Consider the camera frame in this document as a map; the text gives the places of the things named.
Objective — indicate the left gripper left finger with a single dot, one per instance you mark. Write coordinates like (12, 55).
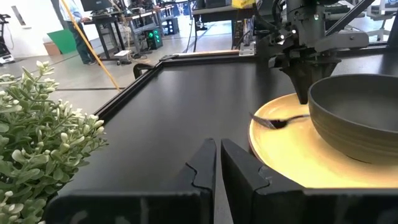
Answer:
(155, 205)

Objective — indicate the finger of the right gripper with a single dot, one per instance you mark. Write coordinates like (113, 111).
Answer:
(298, 74)
(317, 73)

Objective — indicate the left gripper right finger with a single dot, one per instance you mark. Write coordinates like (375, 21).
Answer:
(280, 205)

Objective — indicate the yellow plate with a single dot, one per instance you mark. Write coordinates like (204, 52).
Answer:
(286, 155)

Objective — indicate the black bowl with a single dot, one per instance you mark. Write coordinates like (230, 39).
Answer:
(357, 130)

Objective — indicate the yellow object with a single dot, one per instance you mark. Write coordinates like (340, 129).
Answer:
(242, 3)

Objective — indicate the white chair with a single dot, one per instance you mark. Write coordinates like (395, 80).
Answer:
(381, 18)

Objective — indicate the dark table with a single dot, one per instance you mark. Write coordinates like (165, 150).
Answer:
(217, 11)

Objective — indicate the green artificial potted plant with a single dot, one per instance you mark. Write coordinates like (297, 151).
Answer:
(31, 149)

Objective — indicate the computer tower with green lights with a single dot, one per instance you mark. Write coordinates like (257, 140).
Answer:
(154, 39)

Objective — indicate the white power strip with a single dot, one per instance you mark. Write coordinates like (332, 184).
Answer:
(122, 53)

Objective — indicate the black desk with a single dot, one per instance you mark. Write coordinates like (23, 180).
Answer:
(101, 40)

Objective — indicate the person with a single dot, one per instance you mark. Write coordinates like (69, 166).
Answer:
(79, 40)

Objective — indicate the cardboard box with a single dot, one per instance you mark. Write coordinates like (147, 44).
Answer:
(51, 49)

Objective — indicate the green board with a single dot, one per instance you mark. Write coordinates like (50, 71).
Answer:
(62, 42)

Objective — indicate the black computer monitor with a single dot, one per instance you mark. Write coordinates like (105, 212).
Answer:
(96, 4)

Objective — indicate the black equipment stand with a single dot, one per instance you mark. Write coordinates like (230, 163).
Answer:
(3, 49)

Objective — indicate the silver corner bracket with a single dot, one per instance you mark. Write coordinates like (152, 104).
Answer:
(247, 49)

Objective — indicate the black aluminium table frame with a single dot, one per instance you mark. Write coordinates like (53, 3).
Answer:
(130, 88)

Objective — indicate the dark wall panel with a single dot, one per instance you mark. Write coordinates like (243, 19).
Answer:
(18, 15)

